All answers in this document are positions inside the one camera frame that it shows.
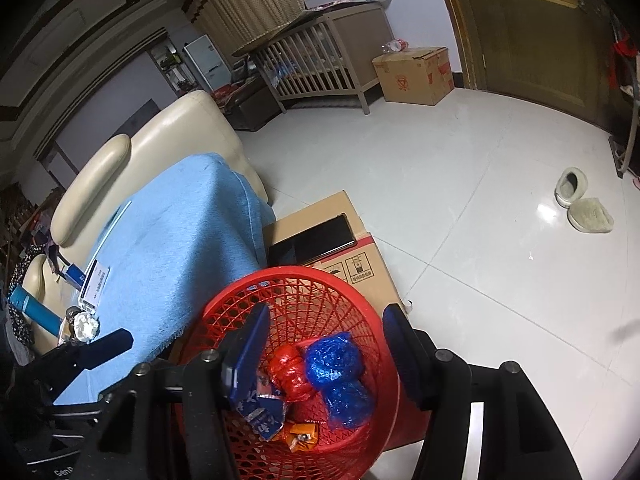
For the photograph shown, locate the blue white snack wrapper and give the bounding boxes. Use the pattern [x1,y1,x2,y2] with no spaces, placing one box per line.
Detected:
[235,370,288,441]

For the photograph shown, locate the white paper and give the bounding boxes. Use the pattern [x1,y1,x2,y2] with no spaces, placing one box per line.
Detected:
[72,311,100,342]

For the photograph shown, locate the red plastic bag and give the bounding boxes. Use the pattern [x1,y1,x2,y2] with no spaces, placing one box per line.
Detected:
[267,344,317,403]

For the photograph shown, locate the orange snack wrapper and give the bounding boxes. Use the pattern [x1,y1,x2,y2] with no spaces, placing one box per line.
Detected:
[278,420,320,453]

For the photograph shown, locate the white purple medicine box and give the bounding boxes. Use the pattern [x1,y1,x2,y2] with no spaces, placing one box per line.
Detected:
[78,260,111,310]

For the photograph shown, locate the dark blue torn carton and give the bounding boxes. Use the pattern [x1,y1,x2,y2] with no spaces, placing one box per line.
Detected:
[63,264,86,290]

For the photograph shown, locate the blue plastic bag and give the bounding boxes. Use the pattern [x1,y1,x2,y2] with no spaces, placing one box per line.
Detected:
[304,332,375,429]

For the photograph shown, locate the dark clothes pile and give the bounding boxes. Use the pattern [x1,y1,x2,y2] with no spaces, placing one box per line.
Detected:
[0,244,47,361]

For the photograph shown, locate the blue cylinder bottle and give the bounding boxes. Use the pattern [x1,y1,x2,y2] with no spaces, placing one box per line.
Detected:
[9,286,62,336]

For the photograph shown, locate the red plastic mesh basket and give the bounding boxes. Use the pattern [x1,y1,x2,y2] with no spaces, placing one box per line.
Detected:
[178,266,427,479]

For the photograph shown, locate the blue table cloth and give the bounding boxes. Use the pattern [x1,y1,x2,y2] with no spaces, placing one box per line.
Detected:
[55,154,276,405]

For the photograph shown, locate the white thin rod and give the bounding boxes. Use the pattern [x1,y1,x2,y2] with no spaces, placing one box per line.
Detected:
[85,197,134,278]

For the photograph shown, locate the flat white slipper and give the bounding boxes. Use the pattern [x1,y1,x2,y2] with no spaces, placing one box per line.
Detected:
[567,197,614,234]

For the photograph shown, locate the flat cardboard box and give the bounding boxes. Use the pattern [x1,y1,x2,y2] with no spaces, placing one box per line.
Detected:
[261,188,433,453]

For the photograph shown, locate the black tablet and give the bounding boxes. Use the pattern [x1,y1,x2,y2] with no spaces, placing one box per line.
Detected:
[267,214,357,266]

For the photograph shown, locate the cream leather sofa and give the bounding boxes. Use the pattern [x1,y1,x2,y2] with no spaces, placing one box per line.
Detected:
[24,91,268,312]

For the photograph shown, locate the upright white slipper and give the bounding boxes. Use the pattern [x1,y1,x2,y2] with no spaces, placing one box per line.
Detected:
[554,167,588,209]

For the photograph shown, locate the white refrigerator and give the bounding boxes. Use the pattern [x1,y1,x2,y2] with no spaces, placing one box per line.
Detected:
[183,35,231,91]

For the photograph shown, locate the brown cardboard box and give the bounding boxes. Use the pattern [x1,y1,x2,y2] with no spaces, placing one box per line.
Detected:
[372,47,454,106]

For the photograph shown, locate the wooden baby crib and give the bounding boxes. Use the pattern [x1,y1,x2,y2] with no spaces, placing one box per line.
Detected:
[238,0,394,115]

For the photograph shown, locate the wooden door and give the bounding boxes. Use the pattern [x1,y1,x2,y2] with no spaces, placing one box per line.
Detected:
[445,0,632,132]

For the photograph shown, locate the beige curtain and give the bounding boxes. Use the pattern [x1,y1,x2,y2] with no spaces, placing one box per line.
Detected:
[182,0,305,58]

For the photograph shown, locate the purple strap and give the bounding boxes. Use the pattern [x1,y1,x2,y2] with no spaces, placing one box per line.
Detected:
[44,242,76,283]

